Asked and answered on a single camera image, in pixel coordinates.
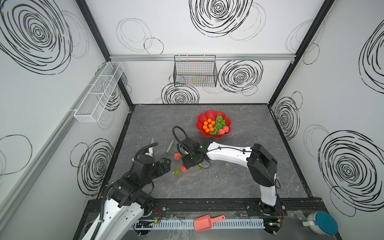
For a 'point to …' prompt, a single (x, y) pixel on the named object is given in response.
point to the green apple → (177, 172)
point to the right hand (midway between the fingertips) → (184, 164)
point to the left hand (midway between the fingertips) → (166, 163)
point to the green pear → (200, 165)
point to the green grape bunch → (220, 123)
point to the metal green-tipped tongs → (165, 155)
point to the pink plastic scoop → (205, 222)
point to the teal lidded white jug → (322, 222)
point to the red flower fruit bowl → (203, 117)
